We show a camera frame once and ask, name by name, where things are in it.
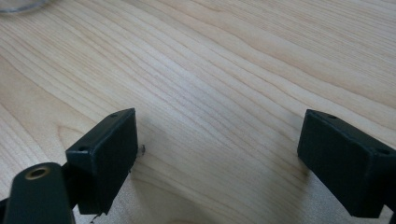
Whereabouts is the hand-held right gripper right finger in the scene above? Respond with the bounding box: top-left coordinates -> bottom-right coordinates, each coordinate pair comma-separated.
296,108 -> 396,218

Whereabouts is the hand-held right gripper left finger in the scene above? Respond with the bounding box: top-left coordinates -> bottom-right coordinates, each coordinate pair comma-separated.
64,107 -> 139,217

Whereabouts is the clear glass container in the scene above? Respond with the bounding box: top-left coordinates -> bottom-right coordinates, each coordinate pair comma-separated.
0,0 -> 50,15

